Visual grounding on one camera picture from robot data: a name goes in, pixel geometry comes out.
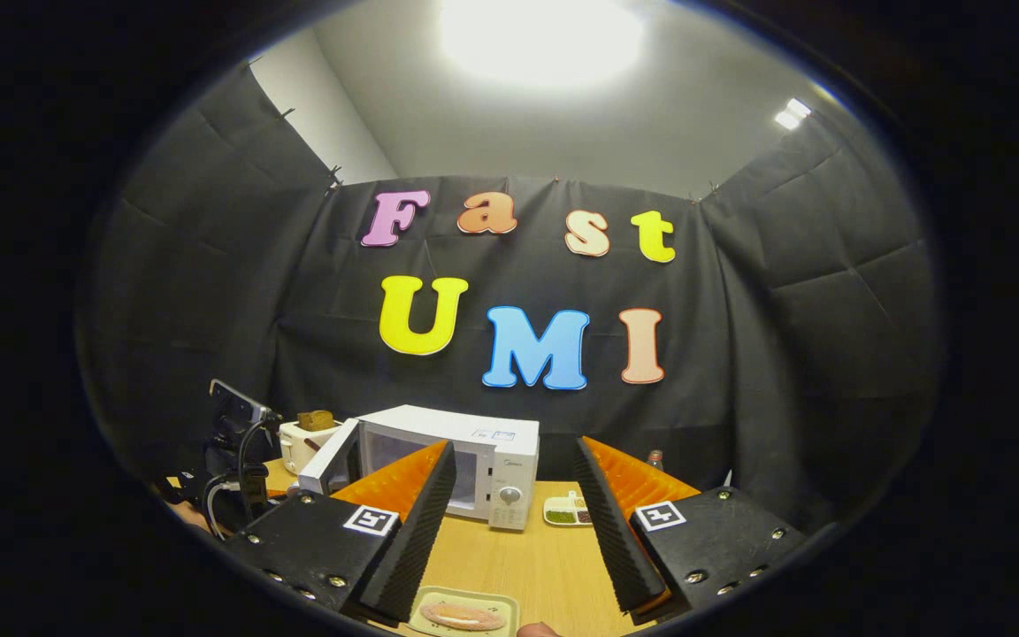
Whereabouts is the white divided dish with beans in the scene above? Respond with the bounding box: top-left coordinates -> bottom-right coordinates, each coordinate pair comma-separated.
543,491 -> 594,528

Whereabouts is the white microwave oven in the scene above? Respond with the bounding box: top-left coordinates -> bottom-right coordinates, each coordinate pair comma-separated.
298,404 -> 540,533

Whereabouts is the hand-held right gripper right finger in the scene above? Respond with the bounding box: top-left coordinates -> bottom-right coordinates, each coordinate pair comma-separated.
573,435 -> 807,622

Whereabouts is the white cable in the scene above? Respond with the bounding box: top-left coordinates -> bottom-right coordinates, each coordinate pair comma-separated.
205,480 -> 241,541

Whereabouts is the large ceiling light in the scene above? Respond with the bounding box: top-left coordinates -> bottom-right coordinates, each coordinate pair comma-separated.
439,0 -> 647,89

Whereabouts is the white toaster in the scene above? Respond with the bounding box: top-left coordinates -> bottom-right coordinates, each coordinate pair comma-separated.
279,419 -> 342,476

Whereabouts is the small ceiling light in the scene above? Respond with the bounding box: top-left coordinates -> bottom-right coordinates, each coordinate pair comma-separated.
773,97 -> 813,132

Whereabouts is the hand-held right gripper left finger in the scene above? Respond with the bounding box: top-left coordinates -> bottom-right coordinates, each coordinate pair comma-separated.
220,441 -> 458,625

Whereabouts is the pale green tray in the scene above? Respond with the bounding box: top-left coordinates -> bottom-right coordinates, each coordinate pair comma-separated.
408,586 -> 521,637

